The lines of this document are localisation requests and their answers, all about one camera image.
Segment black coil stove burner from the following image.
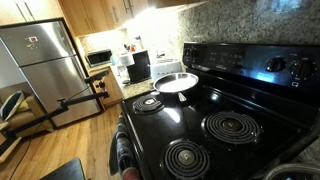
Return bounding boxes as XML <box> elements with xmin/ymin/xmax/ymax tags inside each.
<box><xmin>131</xmin><ymin>94</ymin><xmax>165</xmax><ymax>116</ymax></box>
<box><xmin>159</xmin><ymin>139</ymin><xmax>212</xmax><ymax>180</ymax></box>
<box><xmin>201</xmin><ymin>110</ymin><xmax>264</xmax><ymax>146</ymax></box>

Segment black electric stove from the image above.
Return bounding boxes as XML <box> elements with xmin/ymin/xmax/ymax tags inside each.
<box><xmin>119</xmin><ymin>41</ymin><xmax>320</xmax><ymax>180</ymax></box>

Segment white bowl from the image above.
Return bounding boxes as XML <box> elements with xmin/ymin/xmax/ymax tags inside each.
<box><xmin>153</xmin><ymin>72</ymin><xmax>200</xmax><ymax>103</ymax></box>

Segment white toaster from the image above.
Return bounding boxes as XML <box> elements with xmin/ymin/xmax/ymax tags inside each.
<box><xmin>149</xmin><ymin>59</ymin><xmax>184</xmax><ymax>83</ymax></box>

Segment black coffee maker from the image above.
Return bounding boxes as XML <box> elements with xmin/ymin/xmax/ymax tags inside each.
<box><xmin>126</xmin><ymin>49</ymin><xmax>152</xmax><ymax>84</ymax></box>

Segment white paper towel roll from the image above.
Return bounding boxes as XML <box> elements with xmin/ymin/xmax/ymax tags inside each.
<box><xmin>118</xmin><ymin>52</ymin><xmax>135</xmax><ymax>68</ymax></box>

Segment wooden base cabinet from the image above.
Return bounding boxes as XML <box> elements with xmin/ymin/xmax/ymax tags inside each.
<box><xmin>89</xmin><ymin>66</ymin><xmax>125</xmax><ymax>108</ymax></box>

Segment grey hanging kitchen towel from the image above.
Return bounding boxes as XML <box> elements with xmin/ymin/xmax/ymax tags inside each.
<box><xmin>108</xmin><ymin>114</ymin><xmax>141</xmax><ymax>180</ymax></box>

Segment silver microwave oven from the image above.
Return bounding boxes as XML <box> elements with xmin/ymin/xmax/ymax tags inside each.
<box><xmin>85</xmin><ymin>48</ymin><xmax>114</xmax><ymax>68</ymax></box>

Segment red hanging kitchen towel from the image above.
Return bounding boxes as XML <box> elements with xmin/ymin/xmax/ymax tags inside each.
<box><xmin>120</xmin><ymin>167</ymin><xmax>143</xmax><ymax>180</ymax></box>

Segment wooden upper kitchen cabinets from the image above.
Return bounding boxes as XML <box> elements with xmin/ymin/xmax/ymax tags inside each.
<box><xmin>58</xmin><ymin>0</ymin><xmax>208</xmax><ymax>38</ymax></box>

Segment stainless steel refrigerator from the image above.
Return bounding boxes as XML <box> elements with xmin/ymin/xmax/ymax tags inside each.
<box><xmin>0</xmin><ymin>18</ymin><xmax>102</xmax><ymax>128</ymax></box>

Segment black chair seat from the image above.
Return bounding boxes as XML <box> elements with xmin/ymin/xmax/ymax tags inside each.
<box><xmin>39</xmin><ymin>157</ymin><xmax>88</xmax><ymax>180</ymax></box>

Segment yellow cushion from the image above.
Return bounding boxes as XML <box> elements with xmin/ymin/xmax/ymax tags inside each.
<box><xmin>16</xmin><ymin>99</ymin><xmax>32</xmax><ymax>114</ymax></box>

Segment beige couch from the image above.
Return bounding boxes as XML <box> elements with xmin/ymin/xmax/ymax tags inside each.
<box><xmin>0</xmin><ymin>94</ymin><xmax>55</xmax><ymax>141</ymax></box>

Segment wooden cabinets above refrigerator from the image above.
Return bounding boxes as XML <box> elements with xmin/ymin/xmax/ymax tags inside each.
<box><xmin>0</xmin><ymin>0</ymin><xmax>64</xmax><ymax>27</ymax></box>

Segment striped blue cushion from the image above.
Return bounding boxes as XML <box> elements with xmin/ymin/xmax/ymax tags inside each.
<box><xmin>0</xmin><ymin>90</ymin><xmax>26</xmax><ymax>122</ymax></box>

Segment glass pot lid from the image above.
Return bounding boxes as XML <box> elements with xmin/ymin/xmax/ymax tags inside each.
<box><xmin>263</xmin><ymin>162</ymin><xmax>320</xmax><ymax>180</ymax></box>

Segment low wooden side table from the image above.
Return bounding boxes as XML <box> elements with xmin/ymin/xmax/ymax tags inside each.
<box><xmin>0</xmin><ymin>121</ymin><xmax>24</xmax><ymax>164</ymax></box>

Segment black articulated camera stand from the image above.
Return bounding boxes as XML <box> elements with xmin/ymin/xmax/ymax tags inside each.
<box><xmin>0</xmin><ymin>69</ymin><xmax>111</xmax><ymax>158</ymax></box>

